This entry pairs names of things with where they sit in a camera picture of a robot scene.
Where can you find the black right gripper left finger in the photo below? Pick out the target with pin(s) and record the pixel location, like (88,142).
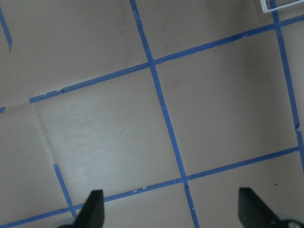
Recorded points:
(92,213)

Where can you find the white wire drying rack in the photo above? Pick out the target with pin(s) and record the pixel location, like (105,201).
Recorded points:
(265,9)

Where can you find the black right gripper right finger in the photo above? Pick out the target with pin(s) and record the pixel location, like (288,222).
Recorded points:
(254,213)

